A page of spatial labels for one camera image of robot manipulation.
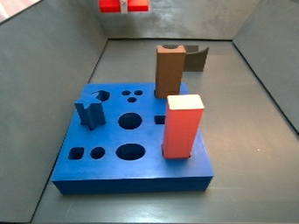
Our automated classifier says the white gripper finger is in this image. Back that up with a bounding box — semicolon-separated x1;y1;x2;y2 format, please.
119;0;127;14

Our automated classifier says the red square peg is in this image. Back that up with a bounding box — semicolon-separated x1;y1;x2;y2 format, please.
163;94;204;159

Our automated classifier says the brown notched peg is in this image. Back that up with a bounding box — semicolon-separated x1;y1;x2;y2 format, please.
155;45;185;99

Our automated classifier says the blue shape sorter block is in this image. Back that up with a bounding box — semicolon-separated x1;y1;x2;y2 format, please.
51;83;213;195

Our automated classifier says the blue star peg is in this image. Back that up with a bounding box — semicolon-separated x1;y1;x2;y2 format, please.
75;95;107;130

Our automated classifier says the red hexagon prism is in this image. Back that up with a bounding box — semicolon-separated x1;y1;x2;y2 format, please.
97;0;149;13

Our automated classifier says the black curved holder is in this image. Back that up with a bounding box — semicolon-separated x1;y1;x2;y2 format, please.
163;44;211;73

